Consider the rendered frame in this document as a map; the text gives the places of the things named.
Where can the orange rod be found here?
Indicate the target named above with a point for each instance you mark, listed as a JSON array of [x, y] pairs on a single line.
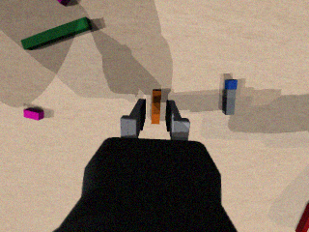
[[156, 106]]

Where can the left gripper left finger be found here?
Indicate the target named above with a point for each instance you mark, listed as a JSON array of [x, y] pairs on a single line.
[[132, 124]]

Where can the small magenta block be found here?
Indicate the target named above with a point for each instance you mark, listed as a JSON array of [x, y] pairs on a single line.
[[33, 113], [63, 2]]

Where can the small blue block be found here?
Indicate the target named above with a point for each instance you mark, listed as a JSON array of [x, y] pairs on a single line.
[[230, 84]]

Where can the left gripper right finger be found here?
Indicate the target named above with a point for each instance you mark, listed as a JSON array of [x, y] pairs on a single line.
[[175, 124]]

